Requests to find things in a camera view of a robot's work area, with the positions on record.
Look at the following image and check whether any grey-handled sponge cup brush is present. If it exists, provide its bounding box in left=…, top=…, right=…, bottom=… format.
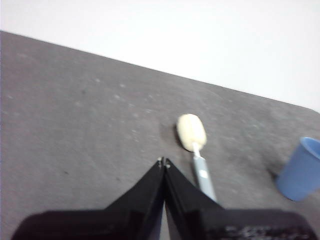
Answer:
left=176, top=113, right=218, bottom=203

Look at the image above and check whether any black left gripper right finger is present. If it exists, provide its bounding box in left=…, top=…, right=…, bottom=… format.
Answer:
left=164, top=158, right=319, bottom=240

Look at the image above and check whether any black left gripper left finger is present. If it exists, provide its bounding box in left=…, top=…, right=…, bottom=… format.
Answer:
left=11, top=156, right=165, bottom=240

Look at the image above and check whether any blue plastic cup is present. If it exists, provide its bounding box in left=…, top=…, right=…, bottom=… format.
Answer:
left=275, top=136, right=320, bottom=202

